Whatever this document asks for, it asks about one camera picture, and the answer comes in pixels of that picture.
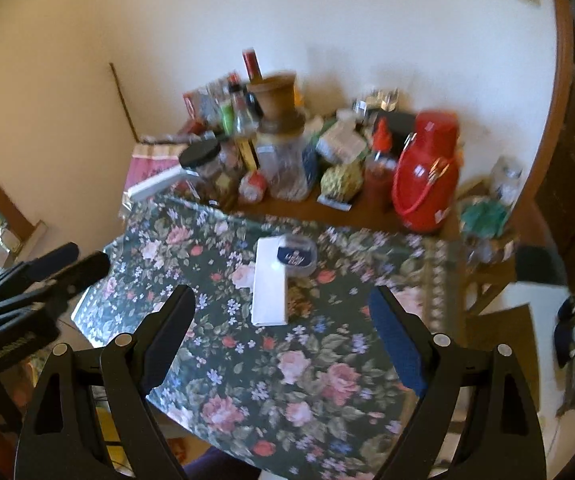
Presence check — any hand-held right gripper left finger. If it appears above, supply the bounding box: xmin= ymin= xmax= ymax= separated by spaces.
xmin=14 ymin=284 xmax=197 ymax=480

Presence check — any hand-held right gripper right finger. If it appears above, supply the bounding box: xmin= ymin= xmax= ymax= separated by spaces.
xmin=369 ymin=285 xmax=543 ymax=480

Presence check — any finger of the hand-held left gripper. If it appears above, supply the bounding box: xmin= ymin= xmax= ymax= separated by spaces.
xmin=0 ymin=242 xmax=80 ymax=297
xmin=0 ymin=251 xmax=111 ymax=317

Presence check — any floral tablecloth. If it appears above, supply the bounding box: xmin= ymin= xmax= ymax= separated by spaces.
xmin=74 ymin=195 xmax=468 ymax=480

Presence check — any long white edged box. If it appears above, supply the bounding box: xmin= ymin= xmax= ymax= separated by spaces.
xmin=128 ymin=167 xmax=198 ymax=202

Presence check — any white rectangular box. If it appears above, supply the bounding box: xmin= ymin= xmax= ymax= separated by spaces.
xmin=251 ymin=237 xmax=291 ymax=326

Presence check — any pink striped cloth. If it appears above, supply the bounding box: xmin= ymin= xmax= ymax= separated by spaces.
xmin=126 ymin=142 xmax=188 ymax=196

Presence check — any teal plastic bag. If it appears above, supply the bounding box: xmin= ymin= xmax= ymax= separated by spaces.
xmin=460 ymin=195 xmax=513 ymax=238

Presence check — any black cushion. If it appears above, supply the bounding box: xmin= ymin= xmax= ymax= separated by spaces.
xmin=515 ymin=245 xmax=568 ymax=286

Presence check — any black-lidded jar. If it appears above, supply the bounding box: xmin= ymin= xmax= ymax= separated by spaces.
xmin=180 ymin=139 xmax=224 ymax=196

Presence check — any dark blue hanging item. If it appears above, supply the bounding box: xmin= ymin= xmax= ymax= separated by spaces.
xmin=552 ymin=295 xmax=575 ymax=368

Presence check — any red thermos jug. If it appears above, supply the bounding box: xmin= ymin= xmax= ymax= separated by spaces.
xmin=392 ymin=109 xmax=461 ymax=233

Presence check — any thin wooden stick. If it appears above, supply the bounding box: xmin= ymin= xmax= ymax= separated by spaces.
xmin=108 ymin=62 xmax=140 ymax=143

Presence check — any green custard apple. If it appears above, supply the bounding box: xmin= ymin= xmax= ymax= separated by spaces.
xmin=320 ymin=160 xmax=365 ymax=201

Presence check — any red-capped chili sauce bottle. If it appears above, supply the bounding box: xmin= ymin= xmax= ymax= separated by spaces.
xmin=364 ymin=119 xmax=398 ymax=211

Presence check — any plastic-wrapped red snack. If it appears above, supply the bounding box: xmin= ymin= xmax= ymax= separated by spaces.
xmin=238 ymin=170 xmax=270 ymax=205

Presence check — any clear plastic container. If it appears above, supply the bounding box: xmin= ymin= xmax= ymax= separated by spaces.
xmin=490 ymin=156 xmax=524 ymax=206

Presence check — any yellow-labelled bottle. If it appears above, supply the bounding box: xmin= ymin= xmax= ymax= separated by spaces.
xmin=237 ymin=132 xmax=260 ymax=171

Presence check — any blue carton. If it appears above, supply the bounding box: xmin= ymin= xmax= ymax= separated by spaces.
xmin=301 ymin=140 xmax=321 ymax=186

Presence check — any white packet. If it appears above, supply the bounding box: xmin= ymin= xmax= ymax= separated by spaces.
xmin=315 ymin=120 xmax=368 ymax=163

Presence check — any glass jar with wooden lid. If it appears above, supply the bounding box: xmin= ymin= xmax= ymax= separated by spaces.
xmin=256 ymin=112 xmax=313 ymax=200

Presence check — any black box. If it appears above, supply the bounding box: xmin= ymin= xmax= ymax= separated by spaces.
xmin=372 ymin=111 xmax=418 ymax=146

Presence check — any dark soy sauce bottle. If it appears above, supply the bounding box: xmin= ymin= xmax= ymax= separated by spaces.
xmin=227 ymin=74 xmax=263 ymax=136

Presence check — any cluster of small glass jars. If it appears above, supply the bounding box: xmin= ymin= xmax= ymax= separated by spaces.
xmin=352 ymin=89 xmax=401 ymax=113

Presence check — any wooden mortar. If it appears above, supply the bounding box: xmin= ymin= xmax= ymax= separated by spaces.
xmin=247 ymin=73 xmax=298 ymax=120

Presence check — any red can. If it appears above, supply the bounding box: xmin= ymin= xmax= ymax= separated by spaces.
xmin=241 ymin=48 xmax=263 ymax=82

